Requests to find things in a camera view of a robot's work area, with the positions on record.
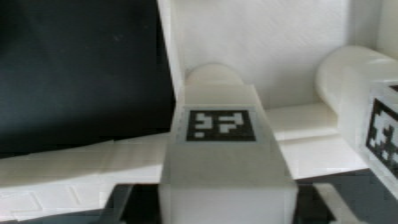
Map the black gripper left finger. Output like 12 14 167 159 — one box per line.
94 184 162 224

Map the white chair leg with tag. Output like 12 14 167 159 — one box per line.
316 46 398 198

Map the white chair seat part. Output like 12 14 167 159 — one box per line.
156 0 398 178

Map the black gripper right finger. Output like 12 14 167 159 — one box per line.
293 181 371 224

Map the white U-shaped fence frame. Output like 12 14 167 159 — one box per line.
0 133 169 223

